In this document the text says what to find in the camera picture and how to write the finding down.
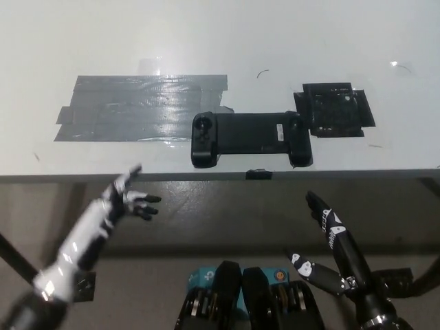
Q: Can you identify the white and black left hand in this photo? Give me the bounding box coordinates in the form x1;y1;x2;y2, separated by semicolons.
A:
32;164;162;304

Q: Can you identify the black and white right hand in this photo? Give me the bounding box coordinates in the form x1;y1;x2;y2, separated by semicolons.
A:
283;191;397;319

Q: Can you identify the black game controller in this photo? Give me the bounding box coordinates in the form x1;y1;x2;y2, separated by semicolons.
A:
190;109;314;169

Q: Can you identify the black floor tape patch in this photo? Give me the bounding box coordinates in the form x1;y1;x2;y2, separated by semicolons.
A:
73;271;97;304
373;267;413;297

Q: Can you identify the black table leg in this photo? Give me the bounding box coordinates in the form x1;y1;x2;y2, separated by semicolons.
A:
0;232;39;276

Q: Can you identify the small black tape piece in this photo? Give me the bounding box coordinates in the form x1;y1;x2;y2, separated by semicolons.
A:
245;168;272;180

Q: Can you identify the black tape square patch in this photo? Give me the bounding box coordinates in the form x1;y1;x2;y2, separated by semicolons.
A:
293;81;377;138

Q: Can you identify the grey duct tape patch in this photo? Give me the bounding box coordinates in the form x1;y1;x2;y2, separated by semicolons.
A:
53;74;235;143

